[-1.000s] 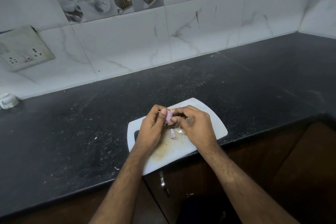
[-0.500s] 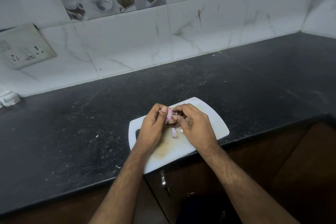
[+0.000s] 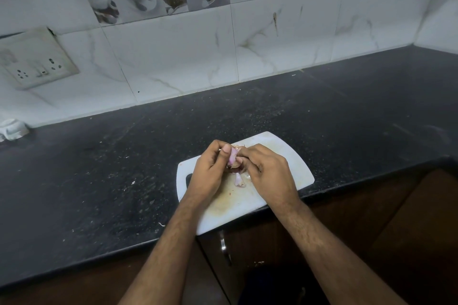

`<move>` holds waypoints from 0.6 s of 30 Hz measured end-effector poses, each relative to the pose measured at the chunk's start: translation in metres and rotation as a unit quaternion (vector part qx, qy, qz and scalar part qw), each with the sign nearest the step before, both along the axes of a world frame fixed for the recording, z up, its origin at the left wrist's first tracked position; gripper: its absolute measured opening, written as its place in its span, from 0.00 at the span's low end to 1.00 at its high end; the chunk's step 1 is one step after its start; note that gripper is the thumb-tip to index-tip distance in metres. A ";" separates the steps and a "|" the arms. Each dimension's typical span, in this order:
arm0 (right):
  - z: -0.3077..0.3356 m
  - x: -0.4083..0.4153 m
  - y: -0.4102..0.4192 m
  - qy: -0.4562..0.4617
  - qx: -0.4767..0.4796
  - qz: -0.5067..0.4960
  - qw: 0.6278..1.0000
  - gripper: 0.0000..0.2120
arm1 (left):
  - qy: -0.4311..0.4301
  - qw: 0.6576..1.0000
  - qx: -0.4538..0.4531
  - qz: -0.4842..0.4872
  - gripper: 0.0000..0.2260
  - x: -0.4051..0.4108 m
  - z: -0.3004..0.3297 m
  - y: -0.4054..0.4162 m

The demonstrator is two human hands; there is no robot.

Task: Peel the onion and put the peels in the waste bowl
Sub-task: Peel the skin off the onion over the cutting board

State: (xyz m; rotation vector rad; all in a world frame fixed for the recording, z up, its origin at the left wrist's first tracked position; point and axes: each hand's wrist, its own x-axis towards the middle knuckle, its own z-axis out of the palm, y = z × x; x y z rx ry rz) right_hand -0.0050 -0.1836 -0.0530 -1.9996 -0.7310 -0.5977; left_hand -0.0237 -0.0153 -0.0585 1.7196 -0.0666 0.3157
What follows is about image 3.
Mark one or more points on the person's left hand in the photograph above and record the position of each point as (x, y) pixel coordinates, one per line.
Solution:
(207, 176)

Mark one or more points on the person's right hand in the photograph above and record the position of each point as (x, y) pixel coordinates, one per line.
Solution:
(273, 176)

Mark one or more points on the small pink onion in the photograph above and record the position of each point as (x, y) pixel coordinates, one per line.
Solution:
(234, 158)

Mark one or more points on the onion peel scraps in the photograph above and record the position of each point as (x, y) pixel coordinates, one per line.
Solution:
(240, 179)

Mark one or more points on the white plastic cutting board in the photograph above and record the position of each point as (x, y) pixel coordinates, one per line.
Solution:
(243, 201)

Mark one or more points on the person's dark trousers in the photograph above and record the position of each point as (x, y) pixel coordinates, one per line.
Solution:
(282, 288)

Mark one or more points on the white scalloped ceramic cup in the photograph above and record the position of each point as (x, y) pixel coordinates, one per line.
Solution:
(14, 129)

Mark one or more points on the white wall socket plate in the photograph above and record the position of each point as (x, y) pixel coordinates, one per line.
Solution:
(35, 60)

